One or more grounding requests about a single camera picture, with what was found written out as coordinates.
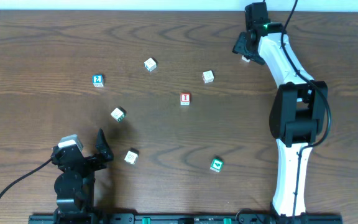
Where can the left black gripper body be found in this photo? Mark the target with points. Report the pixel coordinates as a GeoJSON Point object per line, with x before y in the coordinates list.
{"type": "Point", "coordinates": [84, 159]}

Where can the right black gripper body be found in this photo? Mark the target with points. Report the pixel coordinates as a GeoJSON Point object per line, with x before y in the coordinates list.
{"type": "Point", "coordinates": [245, 47]}

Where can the red letter A block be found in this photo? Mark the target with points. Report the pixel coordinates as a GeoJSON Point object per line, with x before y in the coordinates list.
{"type": "Point", "coordinates": [245, 59]}

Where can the blue number 2 block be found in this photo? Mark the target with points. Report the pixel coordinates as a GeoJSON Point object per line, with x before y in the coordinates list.
{"type": "Point", "coordinates": [98, 80]}

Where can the red letter I block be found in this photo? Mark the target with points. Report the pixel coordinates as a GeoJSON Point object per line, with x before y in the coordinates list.
{"type": "Point", "coordinates": [185, 99]}

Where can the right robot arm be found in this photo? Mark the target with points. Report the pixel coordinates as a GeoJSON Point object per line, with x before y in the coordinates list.
{"type": "Point", "coordinates": [300, 110]}

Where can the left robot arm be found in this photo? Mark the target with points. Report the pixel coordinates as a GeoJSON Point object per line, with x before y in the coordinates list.
{"type": "Point", "coordinates": [75, 186]}

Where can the white block engraved circle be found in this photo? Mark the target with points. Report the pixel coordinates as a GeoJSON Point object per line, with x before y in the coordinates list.
{"type": "Point", "coordinates": [131, 157]}

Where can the white block green side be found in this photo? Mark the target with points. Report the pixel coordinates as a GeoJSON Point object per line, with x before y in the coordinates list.
{"type": "Point", "coordinates": [118, 114]}

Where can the white block red side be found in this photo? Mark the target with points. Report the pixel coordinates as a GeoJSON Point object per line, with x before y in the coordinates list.
{"type": "Point", "coordinates": [208, 76]}

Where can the white block blue side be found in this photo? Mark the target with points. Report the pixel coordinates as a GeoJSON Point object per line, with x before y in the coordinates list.
{"type": "Point", "coordinates": [150, 64]}

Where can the green number 4 block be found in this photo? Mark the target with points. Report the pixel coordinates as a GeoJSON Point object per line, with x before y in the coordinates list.
{"type": "Point", "coordinates": [216, 165]}

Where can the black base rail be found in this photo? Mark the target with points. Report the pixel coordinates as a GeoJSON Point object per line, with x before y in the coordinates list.
{"type": "Point", "coordinates": [129, 218]}

